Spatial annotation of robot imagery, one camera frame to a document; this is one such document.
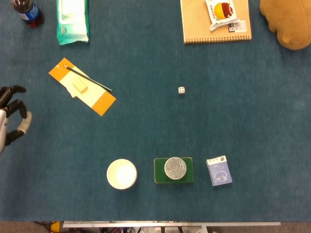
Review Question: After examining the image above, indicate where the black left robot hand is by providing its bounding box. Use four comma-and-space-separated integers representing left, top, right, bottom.
0, 84, 33, 155

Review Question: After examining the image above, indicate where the cream folded paper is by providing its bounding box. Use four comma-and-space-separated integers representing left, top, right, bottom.
63, 82, 78, 99

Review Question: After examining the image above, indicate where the yellow eraser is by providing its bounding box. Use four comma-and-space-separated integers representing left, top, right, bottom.
72, 82, 88, 94

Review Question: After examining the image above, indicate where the dark green pencil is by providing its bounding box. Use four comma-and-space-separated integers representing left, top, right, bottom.
64, 65, 113, 93

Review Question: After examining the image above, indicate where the orange and white card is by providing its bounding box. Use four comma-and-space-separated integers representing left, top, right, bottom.
48, 57, 117, 117

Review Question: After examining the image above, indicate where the cola bottle with blue label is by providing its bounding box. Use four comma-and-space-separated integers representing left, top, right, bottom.
11, 0, 45, 28

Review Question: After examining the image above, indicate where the green wet wipes pack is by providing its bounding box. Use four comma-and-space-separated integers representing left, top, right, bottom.
56, 0, 90, 46

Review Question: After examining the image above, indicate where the white paper cup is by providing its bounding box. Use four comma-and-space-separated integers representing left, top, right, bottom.
106, 158, 138, 190

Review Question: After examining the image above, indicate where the green rectangular block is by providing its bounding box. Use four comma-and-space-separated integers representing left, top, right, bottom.
153, 157, 194, 184

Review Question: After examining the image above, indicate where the kraft spiral notebook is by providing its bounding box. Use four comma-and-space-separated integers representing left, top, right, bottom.
180, 0, 252, 45

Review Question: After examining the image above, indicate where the blue card deck box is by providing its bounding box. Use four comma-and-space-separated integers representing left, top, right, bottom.
206, 155, 233, 187

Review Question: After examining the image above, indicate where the white snack packet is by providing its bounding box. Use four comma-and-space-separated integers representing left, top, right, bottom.
203, 0, 238, 32

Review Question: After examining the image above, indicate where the brown plush toy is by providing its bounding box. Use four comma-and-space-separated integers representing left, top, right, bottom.
259, 0, 311, 51

